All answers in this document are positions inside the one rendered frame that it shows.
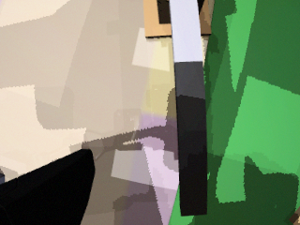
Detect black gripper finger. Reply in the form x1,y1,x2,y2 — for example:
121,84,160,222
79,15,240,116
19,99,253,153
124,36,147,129
0,149,97,225

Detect green flat mat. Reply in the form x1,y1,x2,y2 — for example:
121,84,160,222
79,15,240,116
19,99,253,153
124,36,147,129
169,0,300,225

